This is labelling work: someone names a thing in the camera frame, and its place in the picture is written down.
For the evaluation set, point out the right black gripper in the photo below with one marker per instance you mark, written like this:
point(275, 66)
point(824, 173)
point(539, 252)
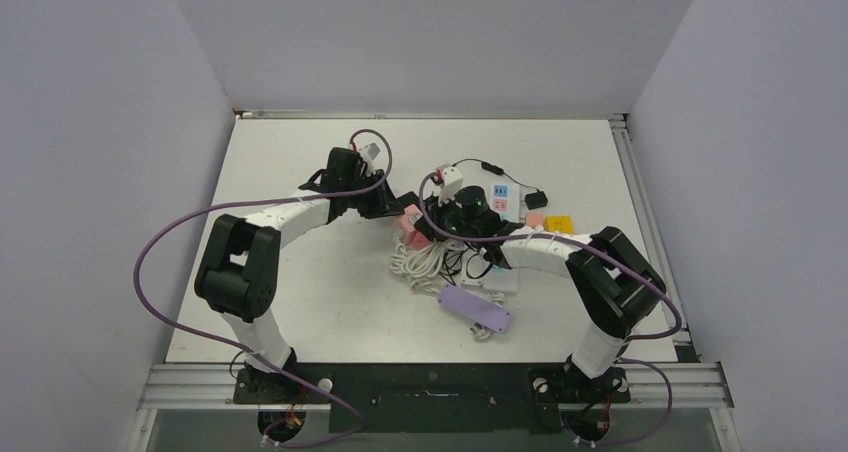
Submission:
point(437, 212)

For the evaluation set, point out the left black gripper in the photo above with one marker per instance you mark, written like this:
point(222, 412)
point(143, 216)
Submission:
point(383, 205)

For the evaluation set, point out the pink cube socket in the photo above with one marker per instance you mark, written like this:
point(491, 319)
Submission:
point(410, 236)

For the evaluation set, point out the white multi-socket power strip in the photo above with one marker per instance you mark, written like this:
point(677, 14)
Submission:
point(504, 199)

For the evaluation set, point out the yellow cube plug adapter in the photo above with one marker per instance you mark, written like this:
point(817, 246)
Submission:
point(560, 224)

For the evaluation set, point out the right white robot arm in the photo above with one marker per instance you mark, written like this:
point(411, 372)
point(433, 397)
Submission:
point(614, 281)

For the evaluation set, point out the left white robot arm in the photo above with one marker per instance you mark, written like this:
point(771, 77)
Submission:
point(238, 272)

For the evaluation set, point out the white flat power strip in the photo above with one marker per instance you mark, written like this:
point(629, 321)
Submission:
point(495, 280)

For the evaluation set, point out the purple power strip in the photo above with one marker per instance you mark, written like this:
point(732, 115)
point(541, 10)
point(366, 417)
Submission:
point(475, 308)

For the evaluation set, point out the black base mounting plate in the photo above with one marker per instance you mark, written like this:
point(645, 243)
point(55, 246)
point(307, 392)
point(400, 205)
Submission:
point(437, 398)

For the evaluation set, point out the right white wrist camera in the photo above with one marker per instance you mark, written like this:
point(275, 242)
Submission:
point(449, 180)

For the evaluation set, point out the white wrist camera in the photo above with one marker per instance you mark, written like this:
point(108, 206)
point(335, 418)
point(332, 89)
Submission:
point(369, 153)
point(449, 180)

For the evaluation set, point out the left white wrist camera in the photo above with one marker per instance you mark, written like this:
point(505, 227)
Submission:
point(369, 153)

